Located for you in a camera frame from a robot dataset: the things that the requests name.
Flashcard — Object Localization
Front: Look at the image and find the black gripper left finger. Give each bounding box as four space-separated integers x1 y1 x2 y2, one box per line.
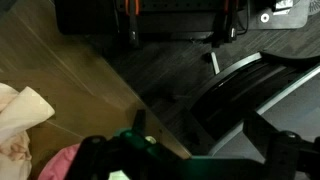
64 109 148 180

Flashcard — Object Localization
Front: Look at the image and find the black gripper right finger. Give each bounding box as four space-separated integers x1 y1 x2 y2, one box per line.
242 111 320 180

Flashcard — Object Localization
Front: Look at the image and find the peach shirt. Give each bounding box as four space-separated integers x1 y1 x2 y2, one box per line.
0 82 56 180

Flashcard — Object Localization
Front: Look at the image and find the pink shirt with orange print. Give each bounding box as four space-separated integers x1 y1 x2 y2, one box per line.
37 143 83 180

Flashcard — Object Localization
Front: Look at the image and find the grey office chair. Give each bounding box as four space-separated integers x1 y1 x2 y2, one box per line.
184 49 320 158

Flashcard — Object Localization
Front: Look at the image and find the large brown cardboard box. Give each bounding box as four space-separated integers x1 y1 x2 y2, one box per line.
0 0 193 180

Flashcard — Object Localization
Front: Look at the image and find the black floor plate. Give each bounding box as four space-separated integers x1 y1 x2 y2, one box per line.
248 0 309 31

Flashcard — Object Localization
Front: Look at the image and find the black orange clamp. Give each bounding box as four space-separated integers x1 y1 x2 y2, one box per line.
123 0 142 48
213 0 240 47

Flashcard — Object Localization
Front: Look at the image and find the black robot stand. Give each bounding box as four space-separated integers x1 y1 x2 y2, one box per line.
54 0 248 43

